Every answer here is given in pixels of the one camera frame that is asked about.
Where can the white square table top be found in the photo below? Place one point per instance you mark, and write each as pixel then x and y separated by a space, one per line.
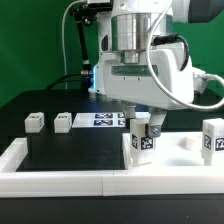
pixel 174 149

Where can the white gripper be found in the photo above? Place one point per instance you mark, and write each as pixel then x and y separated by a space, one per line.
pixel 134 83

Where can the white U-shaped obstacle fence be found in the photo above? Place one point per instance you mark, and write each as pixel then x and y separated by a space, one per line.
pixel 183 180

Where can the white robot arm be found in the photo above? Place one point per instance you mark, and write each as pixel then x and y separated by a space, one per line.
pixel 133 27

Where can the white sheet with tags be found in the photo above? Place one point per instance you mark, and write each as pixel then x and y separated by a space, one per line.
pixel 90 120

